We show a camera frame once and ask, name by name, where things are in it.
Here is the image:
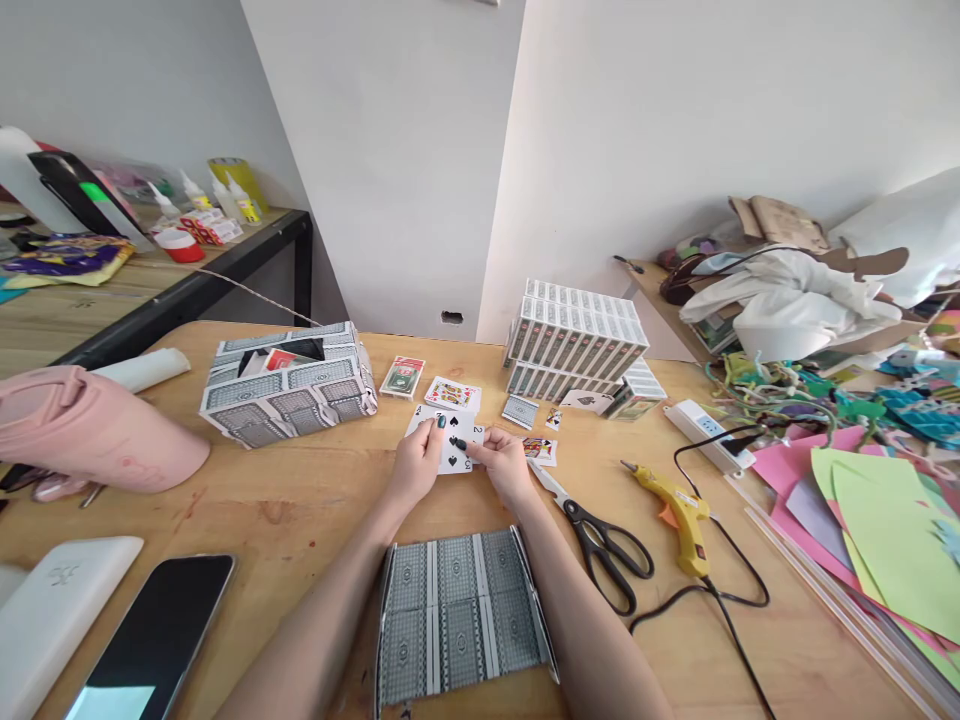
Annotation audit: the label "yellow tape roll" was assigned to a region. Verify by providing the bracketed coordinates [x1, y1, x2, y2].
[207, 155, 271, 216]

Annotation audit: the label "yellow hot glue gun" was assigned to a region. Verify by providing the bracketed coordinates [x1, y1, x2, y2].
[620, 459, 712, 580]

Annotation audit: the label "pink bag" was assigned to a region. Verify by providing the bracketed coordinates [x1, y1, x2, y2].
[0, 365, 213, 497]

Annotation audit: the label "heap of colourful craft scraps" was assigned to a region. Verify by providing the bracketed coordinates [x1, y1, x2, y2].
[704, 299, 960, 481]

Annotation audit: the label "bundle of clear glue sticks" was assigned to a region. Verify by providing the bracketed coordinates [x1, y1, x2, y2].
[742, 479, 935, 720]

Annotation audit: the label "red card pack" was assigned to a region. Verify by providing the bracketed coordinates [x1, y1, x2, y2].
[379, 355, 428, 400]

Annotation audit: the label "ace of spades card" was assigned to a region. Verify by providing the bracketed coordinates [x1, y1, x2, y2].
[557, 386, 625, 415]

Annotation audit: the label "rolled white paper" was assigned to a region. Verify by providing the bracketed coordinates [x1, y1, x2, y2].
[89, 345, 193, 394]

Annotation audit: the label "thin twine string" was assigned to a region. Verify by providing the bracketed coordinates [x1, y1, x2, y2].
[200, 268, 322, 328]

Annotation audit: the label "spades playing card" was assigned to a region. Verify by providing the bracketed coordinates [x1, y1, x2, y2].
[437, 419, 481, 476]

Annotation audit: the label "stack of card packs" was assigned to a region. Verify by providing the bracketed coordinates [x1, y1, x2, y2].
[501, 278, 670, 422]

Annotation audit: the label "white power strip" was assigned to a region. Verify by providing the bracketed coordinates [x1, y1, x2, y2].
[665, 398, 758, 476]

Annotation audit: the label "pink handled tool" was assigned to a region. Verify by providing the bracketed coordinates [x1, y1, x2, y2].
[28, 472, 108, 512]

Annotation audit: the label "row of red white boxes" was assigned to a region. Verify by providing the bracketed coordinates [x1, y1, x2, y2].
[177, 207, 246, 247]

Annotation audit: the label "colourful foil bag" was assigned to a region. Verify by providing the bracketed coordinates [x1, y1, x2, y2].
[0, 231, 138, 289]

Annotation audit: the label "white power bank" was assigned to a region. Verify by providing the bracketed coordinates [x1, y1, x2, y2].
[0, 535, 145, 720]

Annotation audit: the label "brown cardboard pieces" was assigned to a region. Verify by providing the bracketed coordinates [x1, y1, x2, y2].
[727, 194, 911, 285]

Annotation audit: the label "black smartphone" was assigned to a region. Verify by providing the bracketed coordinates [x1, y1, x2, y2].
[55, 554, 238, 720]

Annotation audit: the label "white face playing card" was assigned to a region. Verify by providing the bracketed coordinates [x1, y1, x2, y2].
[404, 404, 479, 445]

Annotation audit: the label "black tablet with green sticker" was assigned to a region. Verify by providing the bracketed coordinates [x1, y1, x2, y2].
[27, 151, 142, 235]

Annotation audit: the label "panel of glued playing cards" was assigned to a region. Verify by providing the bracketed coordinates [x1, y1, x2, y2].
[374, 526, 562, 715]

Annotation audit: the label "person's right hand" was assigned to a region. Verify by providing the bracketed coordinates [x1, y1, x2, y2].
[472, 425, 539, 513]

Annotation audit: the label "red and white tub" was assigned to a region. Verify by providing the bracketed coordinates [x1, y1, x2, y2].
[152, 227, 207, 265]

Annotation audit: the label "box made of playing cards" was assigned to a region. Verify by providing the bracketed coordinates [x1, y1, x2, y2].
[197, 321, 379, 451]

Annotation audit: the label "black glue gun cable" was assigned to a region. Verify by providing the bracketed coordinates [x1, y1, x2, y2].
[628, 424, 778, 720]

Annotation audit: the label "person's left hand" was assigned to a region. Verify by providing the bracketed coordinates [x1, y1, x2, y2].
[389, 413, 462, 520]

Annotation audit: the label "white crumpled plastic bag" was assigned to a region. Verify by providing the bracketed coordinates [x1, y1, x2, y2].
[678, 245, 905, 364]

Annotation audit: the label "black framed wooden side table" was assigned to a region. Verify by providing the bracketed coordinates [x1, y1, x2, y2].
[0, 200, 314, 370]

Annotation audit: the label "black handled scissors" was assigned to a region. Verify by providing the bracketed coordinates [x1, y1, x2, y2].
[524, 456, 656, 617]

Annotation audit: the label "pile of coloured paper sheets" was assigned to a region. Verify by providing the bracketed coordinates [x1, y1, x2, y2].
[749, 424, 960, 676]

